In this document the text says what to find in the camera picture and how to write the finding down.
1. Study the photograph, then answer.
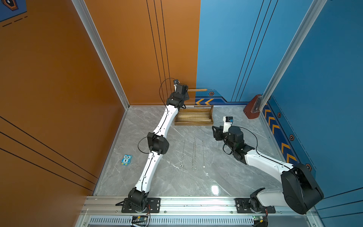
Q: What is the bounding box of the silver chain necklace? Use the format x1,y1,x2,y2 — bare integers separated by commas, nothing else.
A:
179,138,185,168

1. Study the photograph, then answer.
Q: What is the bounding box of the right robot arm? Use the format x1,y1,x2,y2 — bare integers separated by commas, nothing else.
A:
212,126,324,215

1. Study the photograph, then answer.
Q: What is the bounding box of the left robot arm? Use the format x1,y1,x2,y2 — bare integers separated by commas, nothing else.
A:
115,79,189,212

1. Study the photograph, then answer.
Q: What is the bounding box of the wooden jewelry display stand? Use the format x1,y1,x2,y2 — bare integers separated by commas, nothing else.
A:
175,98,214,126

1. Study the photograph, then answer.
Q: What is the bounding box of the red corner block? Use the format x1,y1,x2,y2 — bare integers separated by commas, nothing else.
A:
244,94,263,119

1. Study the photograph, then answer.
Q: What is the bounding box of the small blue owl toy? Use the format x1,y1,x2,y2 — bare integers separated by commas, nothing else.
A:
121,155,132,166

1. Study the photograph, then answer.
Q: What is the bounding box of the right green circuit board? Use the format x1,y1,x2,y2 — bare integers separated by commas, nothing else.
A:
253,215,265,222

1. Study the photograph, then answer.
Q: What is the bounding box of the green circuit board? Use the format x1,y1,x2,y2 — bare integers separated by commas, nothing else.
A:
253,215,265,222
131,216,148,223

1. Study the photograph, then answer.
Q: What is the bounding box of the left green circuit board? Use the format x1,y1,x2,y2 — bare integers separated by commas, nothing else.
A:
131,216,148,223

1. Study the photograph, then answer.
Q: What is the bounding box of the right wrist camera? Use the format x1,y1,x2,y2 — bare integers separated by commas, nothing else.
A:
223,116,233,133

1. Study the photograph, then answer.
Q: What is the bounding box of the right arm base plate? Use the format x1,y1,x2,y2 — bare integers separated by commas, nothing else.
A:
234,198,276,214

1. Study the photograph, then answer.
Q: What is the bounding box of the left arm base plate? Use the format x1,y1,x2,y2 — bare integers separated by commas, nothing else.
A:
122,198,161,213

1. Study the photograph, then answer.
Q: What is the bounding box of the left aluminium corner post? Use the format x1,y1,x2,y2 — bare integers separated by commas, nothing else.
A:
72,0,130,110

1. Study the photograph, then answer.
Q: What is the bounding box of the aluminium corner post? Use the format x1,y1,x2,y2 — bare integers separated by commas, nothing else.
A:
257,0,327,112
72,0,130,110

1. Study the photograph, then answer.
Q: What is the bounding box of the aluminium front rail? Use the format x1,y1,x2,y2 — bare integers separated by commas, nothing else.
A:
80,196,313,216

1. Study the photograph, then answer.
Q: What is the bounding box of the right aluminium corner post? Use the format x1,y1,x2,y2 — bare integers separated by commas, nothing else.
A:
257,0,327,112

